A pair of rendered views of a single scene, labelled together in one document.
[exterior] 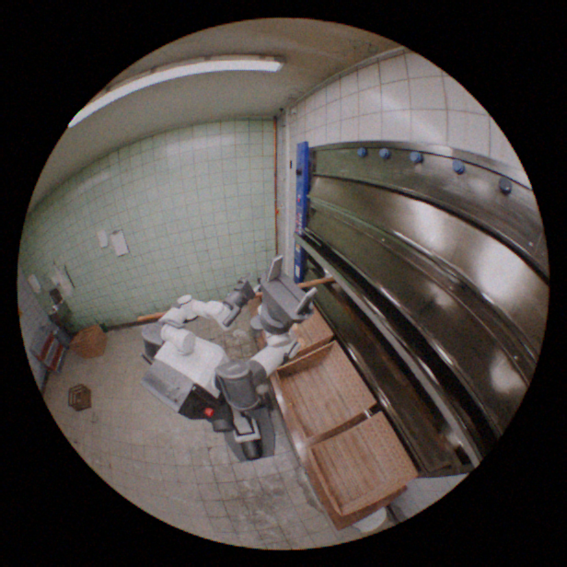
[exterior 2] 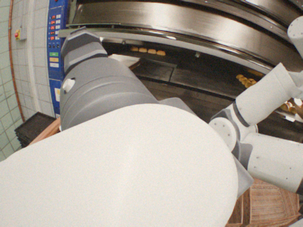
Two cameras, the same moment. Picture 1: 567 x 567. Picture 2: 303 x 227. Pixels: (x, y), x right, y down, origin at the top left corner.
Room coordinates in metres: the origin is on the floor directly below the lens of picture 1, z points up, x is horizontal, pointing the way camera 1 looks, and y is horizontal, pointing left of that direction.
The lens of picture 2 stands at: (0.49, 0.31, 1.45)
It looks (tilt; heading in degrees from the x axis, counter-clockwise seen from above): 31 degrees down; 296
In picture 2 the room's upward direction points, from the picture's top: 9 degrees clockwise
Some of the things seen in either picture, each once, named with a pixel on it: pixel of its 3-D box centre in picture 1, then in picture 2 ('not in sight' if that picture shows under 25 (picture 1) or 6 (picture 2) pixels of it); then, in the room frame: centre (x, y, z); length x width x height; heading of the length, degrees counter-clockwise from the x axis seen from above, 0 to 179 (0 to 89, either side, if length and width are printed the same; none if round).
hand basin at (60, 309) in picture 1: (60, 315); not in sight; (0.66, 4.05, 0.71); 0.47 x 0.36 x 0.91; 109
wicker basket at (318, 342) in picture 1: (291, 328); not in sight; (0.96, -0.07, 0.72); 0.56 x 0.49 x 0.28; 20
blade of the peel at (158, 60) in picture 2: not in sight; (148, 56); (1.21, -0.91, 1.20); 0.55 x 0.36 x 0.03; 19
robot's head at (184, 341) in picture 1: (179, 339); not in sight; (0.28, 0.34, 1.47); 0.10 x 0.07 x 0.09; 74
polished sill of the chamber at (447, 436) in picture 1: (378, 338); (217, 98); (0.50, -0.52, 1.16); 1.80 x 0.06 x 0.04; 19
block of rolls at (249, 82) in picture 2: not in sight; (266, 91); (0.09, -1.11, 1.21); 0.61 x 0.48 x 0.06; 109
